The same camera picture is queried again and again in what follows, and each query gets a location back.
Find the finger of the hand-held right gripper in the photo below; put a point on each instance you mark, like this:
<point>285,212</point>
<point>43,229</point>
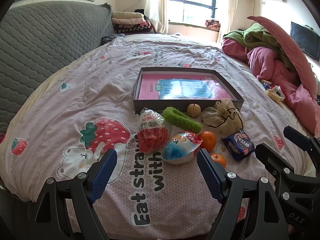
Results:
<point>272,157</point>
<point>300,140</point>

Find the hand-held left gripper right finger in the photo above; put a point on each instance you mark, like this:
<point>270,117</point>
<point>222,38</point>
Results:
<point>211,177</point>

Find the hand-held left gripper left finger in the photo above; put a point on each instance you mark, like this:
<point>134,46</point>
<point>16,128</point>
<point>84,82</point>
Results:
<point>105,175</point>

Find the small orange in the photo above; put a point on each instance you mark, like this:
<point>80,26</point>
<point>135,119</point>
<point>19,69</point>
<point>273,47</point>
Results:
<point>218,160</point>

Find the large orange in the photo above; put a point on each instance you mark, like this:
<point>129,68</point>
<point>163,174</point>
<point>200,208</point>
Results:
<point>208,140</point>

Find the blue cookie packet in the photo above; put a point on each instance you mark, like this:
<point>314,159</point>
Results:
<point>237,145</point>

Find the blue toy egg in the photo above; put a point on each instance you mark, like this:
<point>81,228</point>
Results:
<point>180,150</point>

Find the red toy egg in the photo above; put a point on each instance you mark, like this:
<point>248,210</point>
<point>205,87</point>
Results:
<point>151,132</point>

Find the tan round fruit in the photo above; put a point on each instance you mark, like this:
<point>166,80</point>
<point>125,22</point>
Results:
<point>193,110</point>

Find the grey shallow cardboard box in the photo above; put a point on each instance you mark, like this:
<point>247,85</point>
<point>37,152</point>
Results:
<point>160,105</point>

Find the yellow wafer packet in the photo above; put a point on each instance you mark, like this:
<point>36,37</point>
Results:
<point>273,96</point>

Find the small blue snack packet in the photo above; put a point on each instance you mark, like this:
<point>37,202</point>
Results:
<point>266,86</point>

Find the yellow biscuit packet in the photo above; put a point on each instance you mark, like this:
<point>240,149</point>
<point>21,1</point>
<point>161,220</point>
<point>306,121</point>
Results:
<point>265,81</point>

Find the pink blanket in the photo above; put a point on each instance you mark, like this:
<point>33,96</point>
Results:
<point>270,62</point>

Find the black television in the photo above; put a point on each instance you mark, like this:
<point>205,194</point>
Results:
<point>303,40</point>

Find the green garment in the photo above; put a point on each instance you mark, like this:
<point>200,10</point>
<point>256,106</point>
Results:
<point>257,36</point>

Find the dark patterned cloth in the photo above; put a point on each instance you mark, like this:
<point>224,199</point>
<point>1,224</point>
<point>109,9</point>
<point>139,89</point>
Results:
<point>110,39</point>

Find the grey quilted headboard cover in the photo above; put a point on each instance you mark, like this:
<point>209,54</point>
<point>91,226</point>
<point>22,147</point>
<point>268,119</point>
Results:
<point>37,50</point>

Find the folded patterned cloth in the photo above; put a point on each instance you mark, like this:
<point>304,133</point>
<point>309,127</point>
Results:
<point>213,24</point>

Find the white curtain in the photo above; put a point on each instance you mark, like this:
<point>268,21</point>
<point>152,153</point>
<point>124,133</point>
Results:
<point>156,5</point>
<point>226,7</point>

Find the stack of folded blankets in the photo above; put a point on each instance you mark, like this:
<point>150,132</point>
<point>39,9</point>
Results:
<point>130,22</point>

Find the black cloth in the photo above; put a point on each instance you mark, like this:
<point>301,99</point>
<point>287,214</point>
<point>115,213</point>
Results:
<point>141,13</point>

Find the window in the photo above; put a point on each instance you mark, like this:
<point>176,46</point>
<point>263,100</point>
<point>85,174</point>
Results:
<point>195,2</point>

